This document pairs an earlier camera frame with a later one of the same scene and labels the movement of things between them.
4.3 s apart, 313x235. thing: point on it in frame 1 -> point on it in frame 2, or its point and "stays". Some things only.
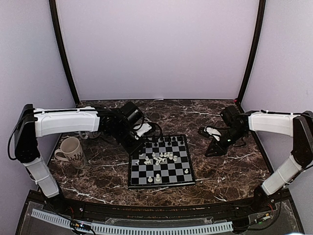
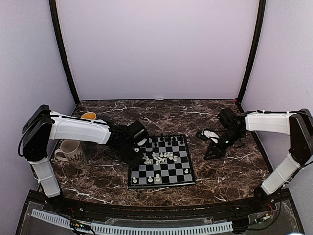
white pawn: [150, 179] stays
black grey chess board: [161, 161] stays
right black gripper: [221, 150] stays
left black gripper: [131, 150] -> [133, 163]
